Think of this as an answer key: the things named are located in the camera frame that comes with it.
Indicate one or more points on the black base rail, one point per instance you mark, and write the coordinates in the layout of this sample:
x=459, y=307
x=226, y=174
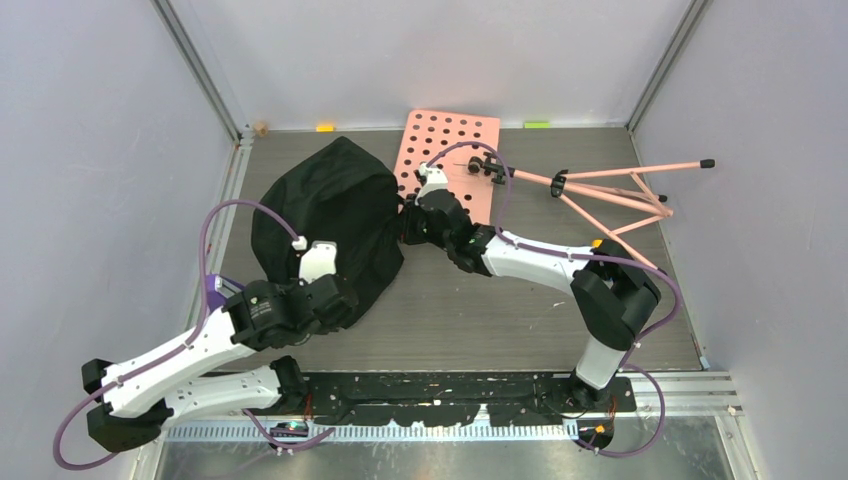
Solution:
x=443, y=399

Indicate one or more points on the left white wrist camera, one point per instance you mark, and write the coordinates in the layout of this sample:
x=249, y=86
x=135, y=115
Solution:
x=316, y=259

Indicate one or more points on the black student backpack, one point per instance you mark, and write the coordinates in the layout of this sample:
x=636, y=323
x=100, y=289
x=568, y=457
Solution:
x=345, y=195

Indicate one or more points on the purple ball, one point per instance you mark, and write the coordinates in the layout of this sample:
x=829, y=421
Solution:
x=219, y=289

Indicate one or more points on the pink perforated music stand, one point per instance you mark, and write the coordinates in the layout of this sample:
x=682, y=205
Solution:
x=451, y=142

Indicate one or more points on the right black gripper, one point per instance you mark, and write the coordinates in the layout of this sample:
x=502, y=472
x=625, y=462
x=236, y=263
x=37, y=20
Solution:
x=410, y=213

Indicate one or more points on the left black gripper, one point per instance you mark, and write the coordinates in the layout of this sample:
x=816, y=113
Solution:
x=325, y=329

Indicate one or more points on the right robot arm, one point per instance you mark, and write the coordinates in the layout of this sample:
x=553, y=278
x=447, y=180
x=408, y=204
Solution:
x=614, y=296

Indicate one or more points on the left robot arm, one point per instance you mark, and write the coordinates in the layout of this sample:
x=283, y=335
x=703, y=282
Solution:
x=140, y=398

